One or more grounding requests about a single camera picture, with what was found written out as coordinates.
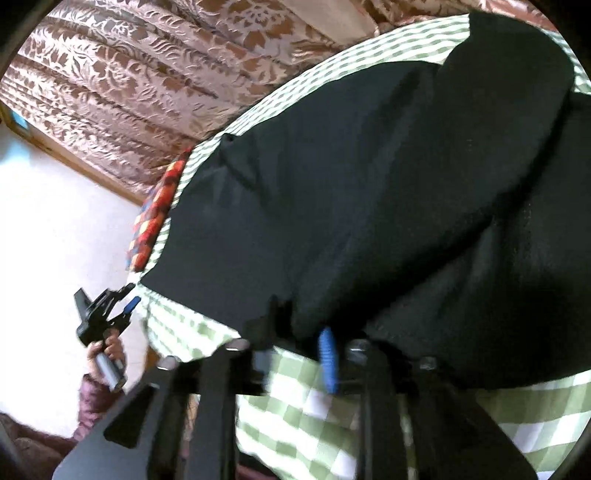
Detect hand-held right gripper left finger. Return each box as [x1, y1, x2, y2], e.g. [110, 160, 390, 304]
[53, 299, 290, 480]

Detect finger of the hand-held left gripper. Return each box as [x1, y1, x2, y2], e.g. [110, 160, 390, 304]
[105, 283, 137, 307]
[115, 296, 142, 332]

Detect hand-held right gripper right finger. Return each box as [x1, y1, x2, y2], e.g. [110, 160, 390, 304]
[318, 326, 539, 480]

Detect black pants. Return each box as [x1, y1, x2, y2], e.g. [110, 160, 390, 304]
[139, 11, 591, 391]

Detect person's left forearm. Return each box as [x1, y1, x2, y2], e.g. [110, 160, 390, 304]
[73, 373, 122, 445]

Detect person's left hand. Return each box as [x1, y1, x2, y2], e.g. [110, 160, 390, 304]
[88, 333, 128, 394]

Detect green checked bedsheet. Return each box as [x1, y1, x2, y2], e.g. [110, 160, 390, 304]
[124, 11, 591, 480]

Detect red orange patterned cloth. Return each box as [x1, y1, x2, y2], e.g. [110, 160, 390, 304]
[126, 147, 195, 274]

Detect dark maroon cloth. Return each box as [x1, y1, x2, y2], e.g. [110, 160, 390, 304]
[0, 412, 80, 480]

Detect brown floral curtain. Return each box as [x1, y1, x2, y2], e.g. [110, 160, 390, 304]
[0, 0, 548, 206]

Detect wooden frame trim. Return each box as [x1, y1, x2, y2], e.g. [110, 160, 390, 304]
[0, 102, 147, 206]

